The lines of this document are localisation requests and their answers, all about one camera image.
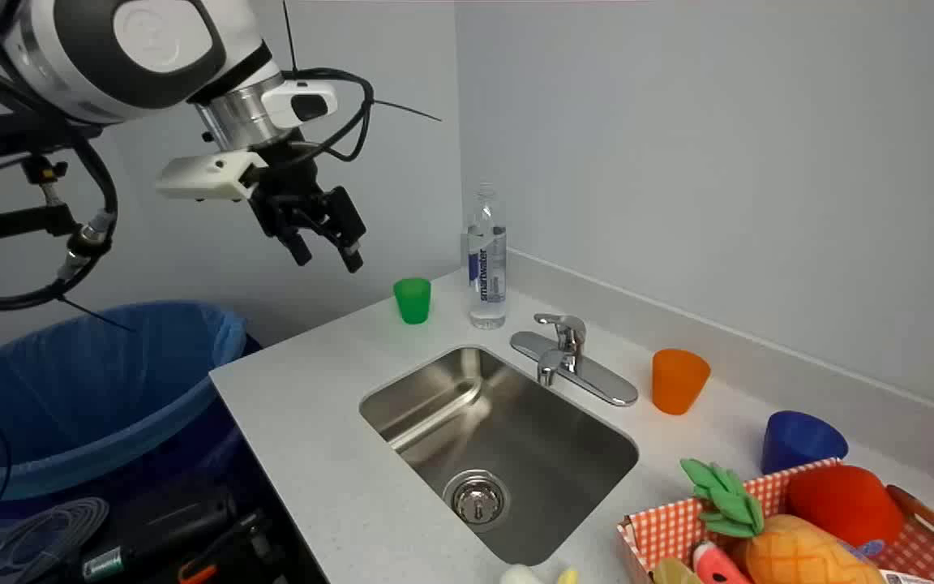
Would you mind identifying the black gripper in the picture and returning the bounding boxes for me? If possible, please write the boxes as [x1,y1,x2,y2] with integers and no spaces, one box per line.
[245,138,369,276]

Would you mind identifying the chrome sink faucet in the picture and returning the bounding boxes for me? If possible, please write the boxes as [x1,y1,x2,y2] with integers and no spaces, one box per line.
[506,311,642,413]

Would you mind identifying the green plastic cup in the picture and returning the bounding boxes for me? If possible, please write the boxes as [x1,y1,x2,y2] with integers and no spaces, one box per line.
[390,276,433,327]

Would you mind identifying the clear plastic water bottle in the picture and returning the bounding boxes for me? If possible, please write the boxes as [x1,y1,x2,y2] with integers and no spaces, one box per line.
[461,192,513,331]

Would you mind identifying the stainless steel sink basin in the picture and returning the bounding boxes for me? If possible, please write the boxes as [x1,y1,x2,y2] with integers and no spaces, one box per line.
[357,343,642,569]

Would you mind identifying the blue lined trash bin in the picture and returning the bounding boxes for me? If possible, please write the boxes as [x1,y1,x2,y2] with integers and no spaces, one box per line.
[0,299,252,507]

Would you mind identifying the round metal drain strainer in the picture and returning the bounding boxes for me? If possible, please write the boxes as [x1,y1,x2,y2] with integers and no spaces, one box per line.
[440,466,513,532]

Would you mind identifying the black tool case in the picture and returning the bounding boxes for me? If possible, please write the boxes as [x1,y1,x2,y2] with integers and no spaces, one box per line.
[76,474,300,584]

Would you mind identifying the small white toy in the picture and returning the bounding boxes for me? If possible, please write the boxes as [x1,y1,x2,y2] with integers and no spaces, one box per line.
[495,562,545,584]

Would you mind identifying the orange plastic cup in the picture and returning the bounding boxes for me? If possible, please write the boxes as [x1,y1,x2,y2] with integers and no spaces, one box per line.
[650,348,714,417]

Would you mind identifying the red checkered tray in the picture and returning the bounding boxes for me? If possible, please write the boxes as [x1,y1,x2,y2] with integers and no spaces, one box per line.
[613,458,934,584]

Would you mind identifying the yellow green toy fruit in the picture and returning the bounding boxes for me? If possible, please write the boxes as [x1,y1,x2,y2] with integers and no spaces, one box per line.
[650,554,704,584]

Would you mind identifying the watermelon slice toy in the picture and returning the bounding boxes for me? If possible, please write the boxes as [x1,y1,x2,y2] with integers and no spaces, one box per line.
[692,541,751,584]

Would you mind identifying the blue plastic cup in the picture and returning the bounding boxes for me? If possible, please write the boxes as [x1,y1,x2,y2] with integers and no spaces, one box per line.
[760,409,853,478]

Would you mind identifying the plush pineapple toy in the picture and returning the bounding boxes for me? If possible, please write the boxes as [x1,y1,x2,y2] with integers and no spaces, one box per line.
[679,458,890,584]

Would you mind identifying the red plush tomato toy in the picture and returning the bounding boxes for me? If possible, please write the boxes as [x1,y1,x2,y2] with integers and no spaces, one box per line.
[785,461,912,551]

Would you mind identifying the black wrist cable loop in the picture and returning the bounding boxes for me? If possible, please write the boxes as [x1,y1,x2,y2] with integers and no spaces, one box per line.
[289,64,379,168]

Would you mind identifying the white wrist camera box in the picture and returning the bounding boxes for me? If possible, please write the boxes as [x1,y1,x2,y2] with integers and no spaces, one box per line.
[153,147,272,206]

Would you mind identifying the long black robot cable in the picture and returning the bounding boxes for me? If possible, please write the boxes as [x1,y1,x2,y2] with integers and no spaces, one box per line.
[0,135,124,318]

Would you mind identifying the black camera on stand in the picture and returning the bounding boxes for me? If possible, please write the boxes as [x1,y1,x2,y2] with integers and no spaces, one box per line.
[0,111,104,252]

